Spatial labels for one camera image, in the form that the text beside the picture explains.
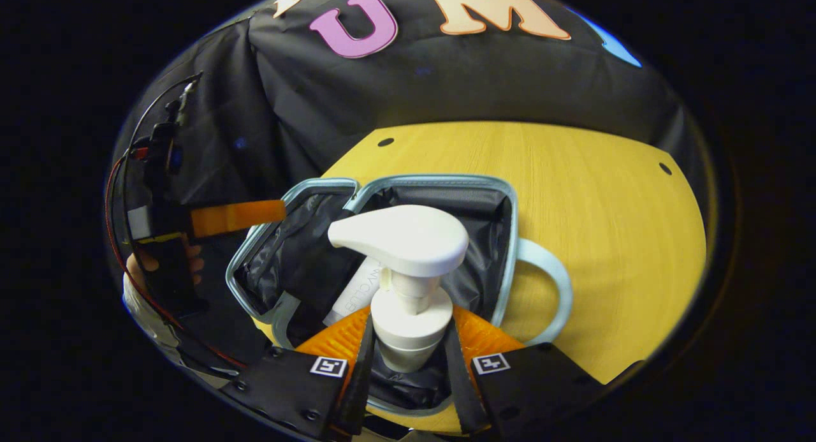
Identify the white tube bottle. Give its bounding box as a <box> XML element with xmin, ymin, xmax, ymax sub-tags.
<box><xmin>322</xmin><ymin>256</ymin><xmax>384</xmax><ymax>328</ymax></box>

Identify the black backdrop cloth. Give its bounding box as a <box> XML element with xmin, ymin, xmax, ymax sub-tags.
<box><xmin>105</xmin><ymin>0</ymin><xmax>711</xmax><ymax>366</ymax></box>

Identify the white pump bottle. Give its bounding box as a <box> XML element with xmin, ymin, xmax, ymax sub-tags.
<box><xmin>327</xmin><ymin>204</ymin><xmax>470</xmax><ymax>374</ymax></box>

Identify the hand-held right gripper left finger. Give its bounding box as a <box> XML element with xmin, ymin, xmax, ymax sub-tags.
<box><xmin>219</xmin><ymin>305</ymin><xmax>378</xmax><ymax>441</ymax></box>

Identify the black cable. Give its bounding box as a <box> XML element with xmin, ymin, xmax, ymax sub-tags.
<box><xmin>131</xmin><ymin>72</ymin><xmax>203</xmax><ymax>151</ymax></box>

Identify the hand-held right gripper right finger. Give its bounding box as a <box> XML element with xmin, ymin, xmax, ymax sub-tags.
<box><xmin>443</xmin><ymin>305</ymin><xmax>608</xmax><ymax>439</ymax></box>

